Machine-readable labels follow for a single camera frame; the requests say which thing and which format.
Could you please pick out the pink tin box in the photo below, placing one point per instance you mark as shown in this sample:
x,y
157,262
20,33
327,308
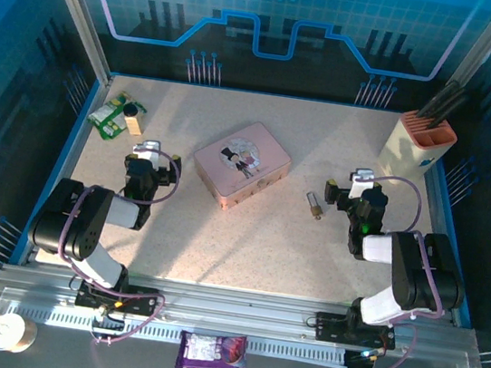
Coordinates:
x,y
271,160

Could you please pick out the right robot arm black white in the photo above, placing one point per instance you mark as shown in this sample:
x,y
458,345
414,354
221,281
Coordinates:
x,y
420,272

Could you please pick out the aluminium frame post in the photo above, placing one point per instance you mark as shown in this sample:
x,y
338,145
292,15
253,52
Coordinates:
x,y
484,44
78,5

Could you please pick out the black round cap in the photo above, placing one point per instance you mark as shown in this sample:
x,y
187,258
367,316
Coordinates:
x,y
130,109

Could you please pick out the small wooden block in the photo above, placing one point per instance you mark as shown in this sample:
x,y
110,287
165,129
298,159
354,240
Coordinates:
x,y
134,125

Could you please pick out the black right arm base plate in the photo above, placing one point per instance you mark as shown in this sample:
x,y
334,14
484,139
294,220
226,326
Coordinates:
x,y
328,326

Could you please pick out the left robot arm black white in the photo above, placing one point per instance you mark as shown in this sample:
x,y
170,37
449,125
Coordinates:
x,y
71,219

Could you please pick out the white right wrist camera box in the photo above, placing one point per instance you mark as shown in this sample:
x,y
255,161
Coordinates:
x,y
360,184

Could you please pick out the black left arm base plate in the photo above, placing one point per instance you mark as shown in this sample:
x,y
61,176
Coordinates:
x,y
142,302

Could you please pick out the paper coffee cup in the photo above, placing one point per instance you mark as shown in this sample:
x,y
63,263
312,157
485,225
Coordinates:
x,y
10,331

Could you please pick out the purple snack bag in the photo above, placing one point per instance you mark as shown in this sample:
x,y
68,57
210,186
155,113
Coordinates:
x,y
211,364

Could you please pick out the cream knife block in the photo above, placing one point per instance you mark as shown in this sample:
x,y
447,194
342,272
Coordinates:
x,y
400,155

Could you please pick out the aluminium mounting rail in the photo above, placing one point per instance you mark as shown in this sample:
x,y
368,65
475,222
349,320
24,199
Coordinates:
x,y
232,310

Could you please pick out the green snack packet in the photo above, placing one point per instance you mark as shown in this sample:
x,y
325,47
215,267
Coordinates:
x,y
108,121

